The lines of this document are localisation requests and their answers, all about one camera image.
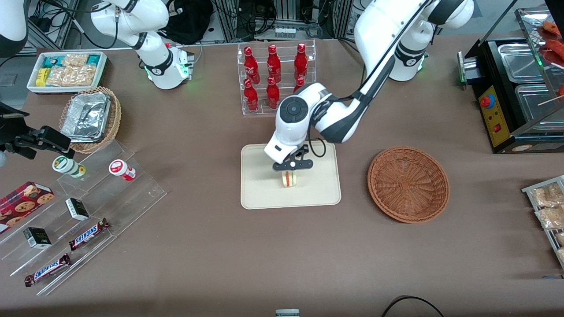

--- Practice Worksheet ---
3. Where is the beige rectangular tray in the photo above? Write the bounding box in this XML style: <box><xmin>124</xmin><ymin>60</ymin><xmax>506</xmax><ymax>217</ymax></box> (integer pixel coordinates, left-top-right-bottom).
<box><xmin>240</xmin><ymin>140</ymin><xmax>342</xmax><ymax>210</ymax></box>

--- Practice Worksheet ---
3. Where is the tan oval wicker basket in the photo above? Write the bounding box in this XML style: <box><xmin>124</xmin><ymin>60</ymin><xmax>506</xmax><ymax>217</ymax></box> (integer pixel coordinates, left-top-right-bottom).
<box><xmin>59</xmin><ymin>86</ymin><xmax>122</xmax><ymax>155</ymax></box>

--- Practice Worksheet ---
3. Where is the brown round wicker basket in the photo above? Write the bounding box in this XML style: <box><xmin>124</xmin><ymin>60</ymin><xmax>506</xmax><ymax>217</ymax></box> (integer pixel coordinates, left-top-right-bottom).
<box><xmin>367</xmin><ymin>146</ymin><xmax>450</xmax><ymax>224</ymax></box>

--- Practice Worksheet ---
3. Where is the tray of packaged snacks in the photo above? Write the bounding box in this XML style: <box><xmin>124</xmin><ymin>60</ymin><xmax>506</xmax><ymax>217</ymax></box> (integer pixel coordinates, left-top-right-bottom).
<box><xmin>522</xmin><ymin>175</ymin><xmax>564</xmax><ymax>270</ymax></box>

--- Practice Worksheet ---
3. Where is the green capped small bottle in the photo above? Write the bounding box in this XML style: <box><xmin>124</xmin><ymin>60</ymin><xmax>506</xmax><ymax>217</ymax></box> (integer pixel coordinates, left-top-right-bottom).
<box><xmin>52</xmin><ymin>155</ymin><xmax>87</xmax><ymax>179</ymax></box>

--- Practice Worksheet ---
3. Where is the silver foil container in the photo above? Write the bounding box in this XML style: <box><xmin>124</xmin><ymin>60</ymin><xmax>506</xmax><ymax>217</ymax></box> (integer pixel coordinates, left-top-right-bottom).
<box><xmin>60</xmin><ymin>92</ymin><xmax>111</xmax><ymax>144</ymax></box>

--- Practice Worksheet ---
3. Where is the clear acrylic bottle rack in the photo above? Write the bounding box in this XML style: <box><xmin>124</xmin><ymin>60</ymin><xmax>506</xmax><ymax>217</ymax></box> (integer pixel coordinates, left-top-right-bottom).
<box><xmin>237</xmin><ymin>40</ymin><xmax>317</xmax><ymax>116</ymax></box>

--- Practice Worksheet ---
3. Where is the red plaid cookie box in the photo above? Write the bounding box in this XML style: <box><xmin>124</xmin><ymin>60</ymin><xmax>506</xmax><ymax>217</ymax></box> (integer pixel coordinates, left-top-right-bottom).
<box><xmin>0</xmin><ymin>181</ymin><xmax>56</xmax><ymax>234</ymax></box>

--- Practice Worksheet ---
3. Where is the white plastic snack bin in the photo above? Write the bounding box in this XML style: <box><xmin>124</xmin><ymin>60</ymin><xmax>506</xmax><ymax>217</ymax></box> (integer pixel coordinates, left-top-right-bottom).
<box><xmin>26</xmin><ymin>51</ymin><xmax>108</xmax><ymax>94</ymax></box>

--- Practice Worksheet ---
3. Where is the large clear cracker bag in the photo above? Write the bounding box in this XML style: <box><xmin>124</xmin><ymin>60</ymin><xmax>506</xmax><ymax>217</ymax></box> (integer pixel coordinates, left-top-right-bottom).
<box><xmin>45</xmin><ymin>65</ymin><xmax>96</xmax><ymax>87</ymax></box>

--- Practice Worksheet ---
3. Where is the small black carton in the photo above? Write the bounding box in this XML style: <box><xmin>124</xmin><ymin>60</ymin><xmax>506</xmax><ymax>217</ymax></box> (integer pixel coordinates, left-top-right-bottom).
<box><xmin>23</xmin><ymin>227</ymin><xmax>52</xmax><ymax>249</ymax></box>
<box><xmin>65</xmin><ymin>198</ymin><xmax>90</xmax><ymax>221</ymax></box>

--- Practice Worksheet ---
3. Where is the red capped small bottle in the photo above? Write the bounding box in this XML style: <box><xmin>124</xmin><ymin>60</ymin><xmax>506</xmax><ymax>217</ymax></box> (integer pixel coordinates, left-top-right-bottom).
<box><xmin>109</xmin><ymin>159</ymin><xmax>137</xmax><ymax>181</ymax></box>

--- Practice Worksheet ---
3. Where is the clear acrylic stepped display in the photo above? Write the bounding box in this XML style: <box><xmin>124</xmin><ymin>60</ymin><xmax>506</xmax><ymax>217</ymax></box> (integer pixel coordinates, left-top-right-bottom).
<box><xmin>0</xmin><ymin>140</ymin><xmax>168</xmax><ymax>296</ymax></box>

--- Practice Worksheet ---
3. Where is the Snickers chocolate bar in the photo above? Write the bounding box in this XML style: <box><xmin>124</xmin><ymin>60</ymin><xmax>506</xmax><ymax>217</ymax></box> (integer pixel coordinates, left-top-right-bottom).
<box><xmin>24</xmin><ymin>253</ymin><xmax>71</xmax><ymax>288</ymax></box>
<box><xmin>68</xmin><ymin>218</ymin><xmax>111</xmax><ymax>251</ymax></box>

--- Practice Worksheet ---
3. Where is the black fabric bag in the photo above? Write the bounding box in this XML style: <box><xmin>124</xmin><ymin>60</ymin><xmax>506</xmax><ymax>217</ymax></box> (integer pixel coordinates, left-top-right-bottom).
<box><xmin>161</xmin><ymin>0</ymin><xmax>214</xmax><ymax>45</ymax></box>

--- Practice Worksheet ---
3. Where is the black hot dog roller machine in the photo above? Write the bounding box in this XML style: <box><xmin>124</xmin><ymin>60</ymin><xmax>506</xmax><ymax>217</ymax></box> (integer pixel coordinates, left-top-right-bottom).
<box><xmin>457</xmin><ymin>7</ymin><xmax>564</xmax><ymax>155</ymax></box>

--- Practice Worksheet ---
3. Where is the red sausage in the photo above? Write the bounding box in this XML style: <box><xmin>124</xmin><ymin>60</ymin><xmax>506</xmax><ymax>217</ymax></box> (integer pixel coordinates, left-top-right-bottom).
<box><xmin>546</xmin><ymin>40</ymin><xmax>564</xmax><ymax>66</ymax></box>

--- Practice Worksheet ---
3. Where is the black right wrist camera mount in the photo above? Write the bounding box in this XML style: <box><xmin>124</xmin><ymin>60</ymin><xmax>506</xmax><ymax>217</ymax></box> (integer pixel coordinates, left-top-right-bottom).
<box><xmin>0</xmin><ymin>102</ymin><xmax>30</xmax><ymax>144</ymax></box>

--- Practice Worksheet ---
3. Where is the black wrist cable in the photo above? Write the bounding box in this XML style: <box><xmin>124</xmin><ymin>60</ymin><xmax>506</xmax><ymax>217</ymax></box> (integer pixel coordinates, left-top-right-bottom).
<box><xmin>307</xmin><ymin>137</ymin><xmax>328</xmax><ymax>159</ymax></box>

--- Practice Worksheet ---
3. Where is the aluminium frame rack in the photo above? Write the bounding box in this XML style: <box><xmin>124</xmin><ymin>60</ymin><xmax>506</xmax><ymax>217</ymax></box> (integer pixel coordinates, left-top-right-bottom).
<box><xmin>215</xmin><ymin>0</ymin><xmax>353</xmax><ymax>42</ymax></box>

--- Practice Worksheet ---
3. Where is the black table cable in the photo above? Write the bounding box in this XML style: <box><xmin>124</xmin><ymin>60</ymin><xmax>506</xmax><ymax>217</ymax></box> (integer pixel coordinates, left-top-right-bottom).
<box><xmin>381</xmin><ymin>296</ymin><xmax>445</xmax><ymax>317</ymax></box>

